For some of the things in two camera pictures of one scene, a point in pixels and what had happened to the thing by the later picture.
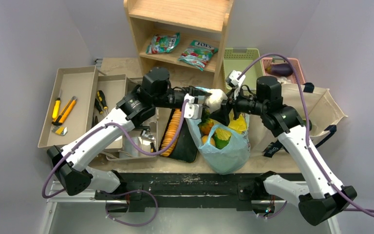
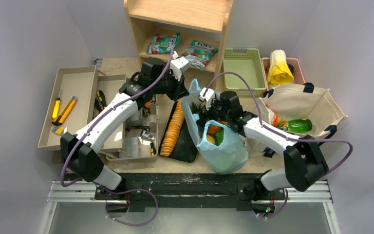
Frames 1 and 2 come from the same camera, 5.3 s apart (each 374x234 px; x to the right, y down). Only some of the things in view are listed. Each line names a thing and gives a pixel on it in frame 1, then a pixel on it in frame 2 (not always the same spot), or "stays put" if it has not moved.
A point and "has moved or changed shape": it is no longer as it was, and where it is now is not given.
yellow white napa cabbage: x=239 y=125 has moved or changed shape
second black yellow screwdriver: x=98 y=107 stays put
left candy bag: x=160 y=44 stays put
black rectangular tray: x=186 y=148 stays put
